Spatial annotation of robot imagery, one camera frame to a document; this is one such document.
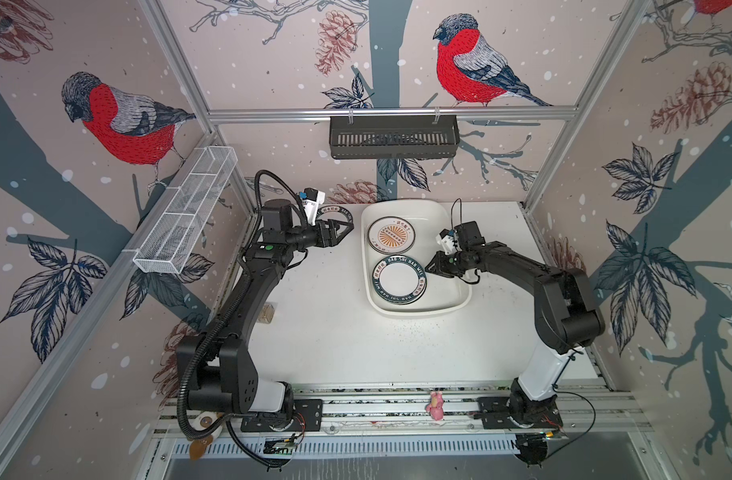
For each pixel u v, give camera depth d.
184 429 0.37
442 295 0.93
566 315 0.49
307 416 0.73
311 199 0.70
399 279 0.98
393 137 1.04
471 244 0.77
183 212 0.78
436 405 0.73
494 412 0.74
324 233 0.69
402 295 0.93
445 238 0.90
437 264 0.83
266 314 0.88
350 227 0.76
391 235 1.10
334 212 1.20
